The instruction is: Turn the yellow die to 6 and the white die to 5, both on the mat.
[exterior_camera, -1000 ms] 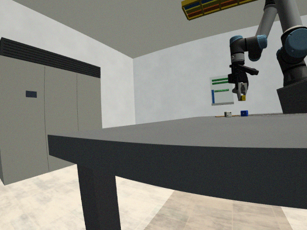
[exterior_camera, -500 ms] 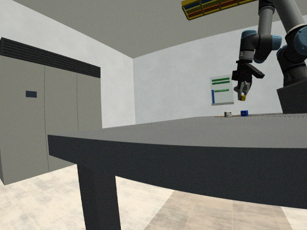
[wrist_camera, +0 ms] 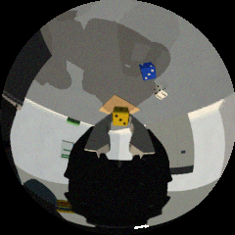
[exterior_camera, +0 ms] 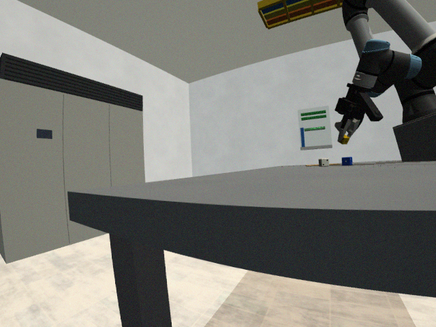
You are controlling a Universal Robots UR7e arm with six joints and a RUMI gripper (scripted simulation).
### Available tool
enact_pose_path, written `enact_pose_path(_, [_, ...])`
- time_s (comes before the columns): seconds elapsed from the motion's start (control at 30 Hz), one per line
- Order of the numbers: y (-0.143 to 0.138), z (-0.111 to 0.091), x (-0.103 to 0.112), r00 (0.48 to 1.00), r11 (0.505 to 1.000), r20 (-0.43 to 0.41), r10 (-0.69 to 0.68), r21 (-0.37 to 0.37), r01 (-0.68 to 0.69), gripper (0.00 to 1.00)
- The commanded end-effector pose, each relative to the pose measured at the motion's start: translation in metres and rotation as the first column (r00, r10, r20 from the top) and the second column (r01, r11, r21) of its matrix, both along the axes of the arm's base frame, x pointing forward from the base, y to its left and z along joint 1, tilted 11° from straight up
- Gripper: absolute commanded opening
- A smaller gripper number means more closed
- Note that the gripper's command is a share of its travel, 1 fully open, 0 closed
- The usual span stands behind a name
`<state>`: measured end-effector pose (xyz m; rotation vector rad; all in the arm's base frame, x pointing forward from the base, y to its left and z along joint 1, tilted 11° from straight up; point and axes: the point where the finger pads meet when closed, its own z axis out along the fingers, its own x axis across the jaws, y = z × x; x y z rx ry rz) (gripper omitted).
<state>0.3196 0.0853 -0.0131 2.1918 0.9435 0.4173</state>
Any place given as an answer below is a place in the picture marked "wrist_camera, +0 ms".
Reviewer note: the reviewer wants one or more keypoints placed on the white die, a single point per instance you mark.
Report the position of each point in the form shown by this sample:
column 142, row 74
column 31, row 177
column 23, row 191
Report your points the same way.
column 159, row 91

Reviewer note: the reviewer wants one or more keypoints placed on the blue die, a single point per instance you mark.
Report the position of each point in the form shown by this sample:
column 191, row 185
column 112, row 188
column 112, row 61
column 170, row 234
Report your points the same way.
column 148, row 71

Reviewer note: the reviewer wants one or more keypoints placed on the yellow die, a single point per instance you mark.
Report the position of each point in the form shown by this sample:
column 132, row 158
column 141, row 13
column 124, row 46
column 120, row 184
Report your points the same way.
column 120, row 116

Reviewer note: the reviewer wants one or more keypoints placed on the tan square mat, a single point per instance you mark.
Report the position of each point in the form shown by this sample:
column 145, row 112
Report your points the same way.
column 117, row 101

